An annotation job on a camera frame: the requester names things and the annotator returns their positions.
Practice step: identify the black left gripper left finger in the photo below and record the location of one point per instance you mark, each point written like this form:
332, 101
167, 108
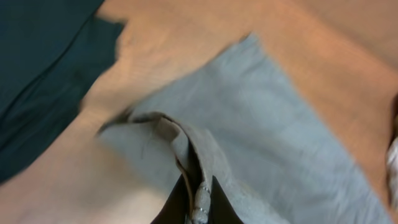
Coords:
176, 207

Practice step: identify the folded beige shorts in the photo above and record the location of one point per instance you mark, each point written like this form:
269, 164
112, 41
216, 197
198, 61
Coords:
391, 165

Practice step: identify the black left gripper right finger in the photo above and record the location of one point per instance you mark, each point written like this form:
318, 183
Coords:
221, 211

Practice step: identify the grey shorts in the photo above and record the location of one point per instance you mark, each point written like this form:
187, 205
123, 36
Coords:
239, 123

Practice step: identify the black shirt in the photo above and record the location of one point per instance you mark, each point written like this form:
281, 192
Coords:
52, 52

